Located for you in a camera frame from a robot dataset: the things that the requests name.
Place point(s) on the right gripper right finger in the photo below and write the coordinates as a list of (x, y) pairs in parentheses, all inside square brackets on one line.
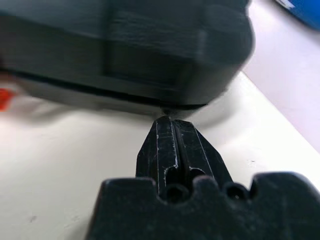
[(200, 155)]

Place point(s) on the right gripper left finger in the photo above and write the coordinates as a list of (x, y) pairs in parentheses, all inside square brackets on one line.
[(155, 150)]

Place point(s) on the blue bag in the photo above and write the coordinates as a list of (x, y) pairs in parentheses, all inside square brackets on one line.
[(305, 12)]

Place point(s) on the black tool case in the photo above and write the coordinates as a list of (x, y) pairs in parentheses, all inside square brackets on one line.
[(125, 50)]

